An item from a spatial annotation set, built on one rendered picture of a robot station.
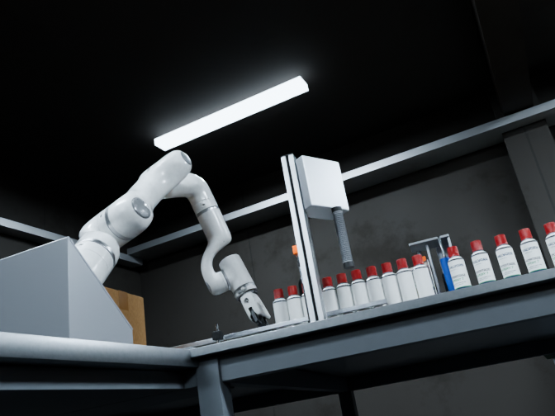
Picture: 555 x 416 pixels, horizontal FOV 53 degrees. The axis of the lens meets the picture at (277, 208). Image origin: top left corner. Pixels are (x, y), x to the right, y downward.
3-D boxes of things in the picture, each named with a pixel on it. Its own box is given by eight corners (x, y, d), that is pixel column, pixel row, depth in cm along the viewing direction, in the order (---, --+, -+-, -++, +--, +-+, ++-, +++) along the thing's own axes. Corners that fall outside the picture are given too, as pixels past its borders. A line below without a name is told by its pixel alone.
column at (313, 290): (333, 349, 173) (296, 158, 198) (329, 347, 169) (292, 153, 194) (319, 352, 174) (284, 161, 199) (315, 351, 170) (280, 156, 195)
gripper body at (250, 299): (249, 286, 197) (264, 313, 192) (260, 290, 206) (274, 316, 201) (232, 297, 198) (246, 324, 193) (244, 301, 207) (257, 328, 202)
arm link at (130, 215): (111, 257, 165) (149, 231, 159) (83, 227, 162) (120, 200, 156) (171, 186, 209) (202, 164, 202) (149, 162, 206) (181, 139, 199)
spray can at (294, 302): (311, 344, 191) (301, 286, 199) (306, 342, 186) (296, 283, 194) (296, 347, 192) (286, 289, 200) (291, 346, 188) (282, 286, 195)
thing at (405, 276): (424, 319, 180) (409, 259, 188) (423, 317, 176) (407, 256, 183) (409, 323, 182) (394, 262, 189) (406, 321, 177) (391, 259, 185)
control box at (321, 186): (349, 210, 193) (339, 162, 200) (311, 205, 184) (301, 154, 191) (331, 221, 201) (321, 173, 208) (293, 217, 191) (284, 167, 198)
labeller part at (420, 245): (451, 243, 198) (450, 241, 198) (448, 235, 188) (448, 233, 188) (412, 253, 201) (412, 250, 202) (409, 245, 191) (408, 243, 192)
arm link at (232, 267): (231, 290, 198) (254, 279, 200) (215, 259, 203) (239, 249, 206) (231, 299, 205) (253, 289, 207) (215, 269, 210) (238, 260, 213)
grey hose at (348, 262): (355, 267, 183) (343, 208, 190) (353, 265, 179) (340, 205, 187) (344, 270, 184) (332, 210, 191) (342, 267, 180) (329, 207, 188)
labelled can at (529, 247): (553, 292, 171) (531, 229, 178) (555, 289, 166) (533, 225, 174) (535, 296, 172) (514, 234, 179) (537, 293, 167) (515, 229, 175)
